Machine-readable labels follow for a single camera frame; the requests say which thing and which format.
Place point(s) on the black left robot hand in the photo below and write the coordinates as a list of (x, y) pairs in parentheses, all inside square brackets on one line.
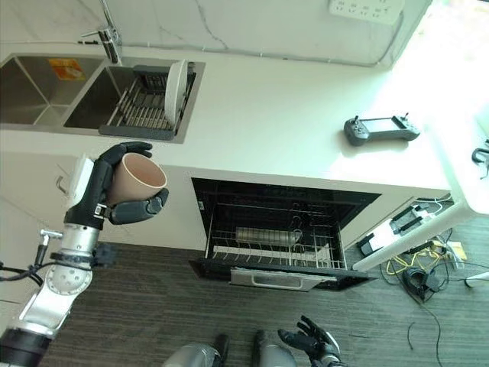
[(95, 199)]

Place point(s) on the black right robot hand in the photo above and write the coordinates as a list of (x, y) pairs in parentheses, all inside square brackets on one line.
[(309, 338)]

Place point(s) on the beige ceramic cup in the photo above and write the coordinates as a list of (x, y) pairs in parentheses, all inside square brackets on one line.
[(139, 176)]

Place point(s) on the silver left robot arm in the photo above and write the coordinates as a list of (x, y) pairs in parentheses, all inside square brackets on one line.
[(49, 283)]

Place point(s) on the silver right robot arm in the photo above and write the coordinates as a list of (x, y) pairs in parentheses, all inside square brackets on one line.
[(330, 359)]

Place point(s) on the open dishwasher door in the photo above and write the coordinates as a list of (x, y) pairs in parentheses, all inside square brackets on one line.
[(282, 275)]

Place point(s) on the black built-in dishwasher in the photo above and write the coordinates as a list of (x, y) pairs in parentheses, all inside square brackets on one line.
[(282, 225)]

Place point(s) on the silver robot leg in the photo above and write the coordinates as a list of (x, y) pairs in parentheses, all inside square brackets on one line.
[(195, 353), (271, 349)]

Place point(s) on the stainless steel double sink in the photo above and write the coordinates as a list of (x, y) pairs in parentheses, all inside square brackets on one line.
[(88, 95)]

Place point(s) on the grey dish drying rack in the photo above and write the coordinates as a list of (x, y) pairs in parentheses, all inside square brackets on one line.
[(147, 103)]

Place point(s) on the black battery pack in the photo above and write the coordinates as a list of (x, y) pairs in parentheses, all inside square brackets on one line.
[(368, 244)]

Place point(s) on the orange sticker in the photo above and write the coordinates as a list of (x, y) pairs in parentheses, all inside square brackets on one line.
[(67, 69)]

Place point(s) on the white ceramic plate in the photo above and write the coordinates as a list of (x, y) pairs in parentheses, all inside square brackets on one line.
[(175, 88)]

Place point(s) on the black battery charger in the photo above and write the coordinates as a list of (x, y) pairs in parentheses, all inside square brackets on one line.
[(409, 219)]

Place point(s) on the chrome kitchen faucet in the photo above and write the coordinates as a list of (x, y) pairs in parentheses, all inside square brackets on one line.
[(109, 38)]

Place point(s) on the white side table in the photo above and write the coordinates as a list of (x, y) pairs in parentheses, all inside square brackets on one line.
[(439, 199)]

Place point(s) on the grey handheld remote controller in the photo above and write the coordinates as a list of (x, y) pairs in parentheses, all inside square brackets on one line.
[(380, 130)]

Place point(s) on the white wall power strip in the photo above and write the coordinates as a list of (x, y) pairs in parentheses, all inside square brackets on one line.
[(364, 9)]

